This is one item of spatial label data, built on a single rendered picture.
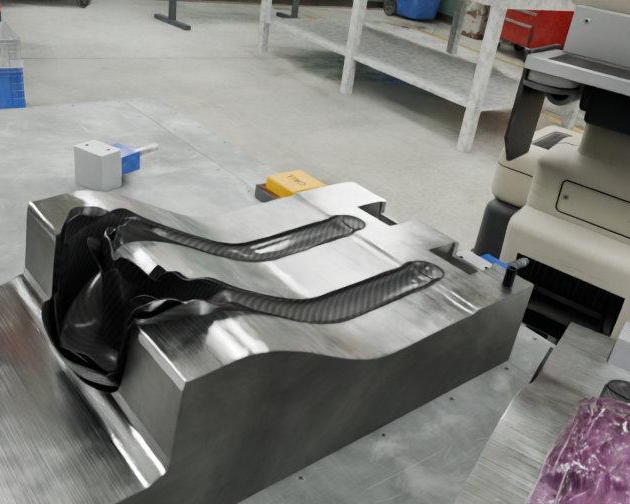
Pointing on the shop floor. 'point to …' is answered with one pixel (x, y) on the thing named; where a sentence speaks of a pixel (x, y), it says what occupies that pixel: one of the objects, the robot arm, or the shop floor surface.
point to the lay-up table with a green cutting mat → (424, 57)
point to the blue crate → (1, 88)
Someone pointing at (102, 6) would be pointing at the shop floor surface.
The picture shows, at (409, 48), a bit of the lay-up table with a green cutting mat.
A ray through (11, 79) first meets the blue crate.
